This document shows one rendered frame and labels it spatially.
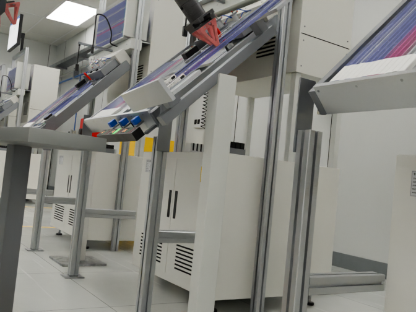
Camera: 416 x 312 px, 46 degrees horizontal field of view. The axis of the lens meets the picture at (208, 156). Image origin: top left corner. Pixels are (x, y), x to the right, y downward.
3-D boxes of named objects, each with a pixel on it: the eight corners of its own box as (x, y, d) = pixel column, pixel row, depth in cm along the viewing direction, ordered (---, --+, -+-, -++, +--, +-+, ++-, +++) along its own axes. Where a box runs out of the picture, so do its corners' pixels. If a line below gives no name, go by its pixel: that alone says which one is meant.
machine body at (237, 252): (207, 317, 182) (223, 152, 185) (129, 276, 240) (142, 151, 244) (328, 307, 217) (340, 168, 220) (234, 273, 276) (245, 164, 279)
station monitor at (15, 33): (16, 46, 595) (20, 13, 597) (6, 54, 644) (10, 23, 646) (27, 49, 602) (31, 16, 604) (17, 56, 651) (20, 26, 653)
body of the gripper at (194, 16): (202, 21, 152) (188, 1, 150) (216, 12, 142) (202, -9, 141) (187, 33, 150) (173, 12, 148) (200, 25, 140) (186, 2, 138)
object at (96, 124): (158, 127, 172) (147, 111, 170) (92, 132, 227) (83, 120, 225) (160, 125, 173) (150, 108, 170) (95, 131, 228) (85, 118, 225)
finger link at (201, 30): (218, 43, 153) (201, 17, 151) (229, 38, 146) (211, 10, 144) (203, 54, 151) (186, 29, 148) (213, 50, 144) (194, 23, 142)
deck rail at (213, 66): (161, 127, 170) (151, 112, 168) (158, 127, 172) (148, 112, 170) (284, 27, 201) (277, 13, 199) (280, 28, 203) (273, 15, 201)
